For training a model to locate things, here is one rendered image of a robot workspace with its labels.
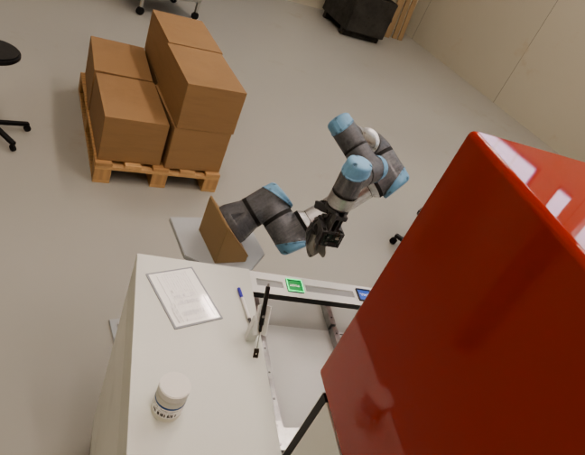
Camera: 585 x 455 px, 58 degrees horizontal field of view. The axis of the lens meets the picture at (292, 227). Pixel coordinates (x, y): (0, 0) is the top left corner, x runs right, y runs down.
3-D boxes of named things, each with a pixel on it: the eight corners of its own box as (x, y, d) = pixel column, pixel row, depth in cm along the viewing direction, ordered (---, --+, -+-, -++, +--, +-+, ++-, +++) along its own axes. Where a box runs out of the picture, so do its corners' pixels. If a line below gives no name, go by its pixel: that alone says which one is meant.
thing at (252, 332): (258, 352, 144) (274, 320, 137) (245, 351, 143) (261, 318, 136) (255, 334, 149) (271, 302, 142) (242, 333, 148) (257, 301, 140)
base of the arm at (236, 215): (215, 199, 193) (238, 186, 194) (233, 227, 203) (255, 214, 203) (226, 222, 182) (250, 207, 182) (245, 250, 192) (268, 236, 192)
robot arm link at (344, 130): (377, 122, 197) (350, 105, 150) (393, 147, 196) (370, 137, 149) (351, 140, 200) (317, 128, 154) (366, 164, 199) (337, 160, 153)
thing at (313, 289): (385, 336, 191) (403, 310, 183) (238, 321, 171) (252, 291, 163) (377, 316, 198) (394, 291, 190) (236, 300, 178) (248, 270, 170)
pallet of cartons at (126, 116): (177, 101, 457) (199, 15, 416) (227, 192, 377) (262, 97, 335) (63, 87, 408) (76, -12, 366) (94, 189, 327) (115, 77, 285)
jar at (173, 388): (181, 423, 120) (191, 399, 115) (150, 422, 118) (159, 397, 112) (181, 396, 125) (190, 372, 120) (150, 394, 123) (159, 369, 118)
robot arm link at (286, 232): (264, 226, 199) (389, 150, 198) (284, 260, 197) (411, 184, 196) (260, 223, 187) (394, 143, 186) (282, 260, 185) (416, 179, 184)
